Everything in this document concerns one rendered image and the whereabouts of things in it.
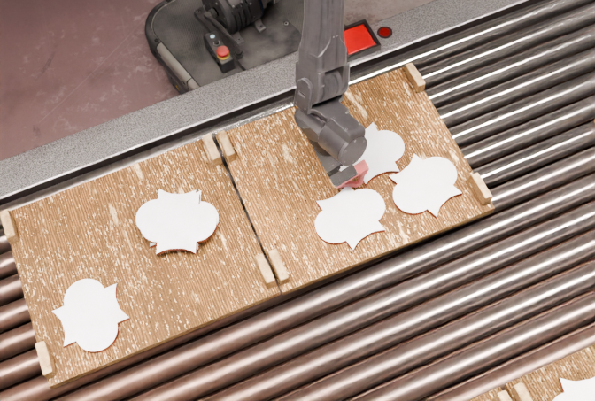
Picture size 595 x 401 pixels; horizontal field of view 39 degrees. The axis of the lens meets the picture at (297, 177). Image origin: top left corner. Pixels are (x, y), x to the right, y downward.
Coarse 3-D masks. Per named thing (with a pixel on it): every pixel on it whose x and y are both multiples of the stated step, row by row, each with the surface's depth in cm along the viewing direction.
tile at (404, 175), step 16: (416, 160) 153; (432, 160) 153; (448, 160) 153; (400, 176) 152; (416, 176) 152; (432, 176) 151; (448, 176) 151; (400, 192) 150; (416, 192) 150; (432, 192) 150; (448, 192) 150; (400, 208) 149; (416, 208) 148; (432, 208) 148
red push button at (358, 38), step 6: (348, 30) 171; (354, 30) 171; (360, 30) 171; (366, 30) 171; (348, 36) 170; (354, 36) 170; (360, 36) 170; (366, 36) 170; (348, 42) 170; (354, 42) 169; (360, 42) 169; (366, 42) 169; (372, 42) 169; (348, 48) 169; (354, 48) 169; (360, 48) 169; (366, 48) 169
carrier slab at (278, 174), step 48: (384, 96) 162; (240, 144) 158; (288, 144) 157; (432, 144) 156; (240, 192) 153; (288, 192) 152; (336, 192) 152; (384, 192) 151; (288, 240) 148; (384, 240) 147; (288, 288) 143
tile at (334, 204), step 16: (352, 192) 151; (368, 192) 150; (320, 208) 150; (336, 208) 149; (352, 208) 149; (368, 208) 149; (384, 208) 149; (320, 224) 148; (336, 224) 148; (352, 224) 147; (368, 224) 147; (336, 240) 146; (352, 240) 146
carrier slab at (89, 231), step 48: (192, 144) 158; (96, 192) 154; (144, 192) 154; (48, 240) 150; (96, 240) 149; (144, 240) 149; (240, 240) 148; (48, 288) 145; (144, 288) 144; (192, 288) 144; (240, 288) 143; (48, 336) 141; (144, 336) 140
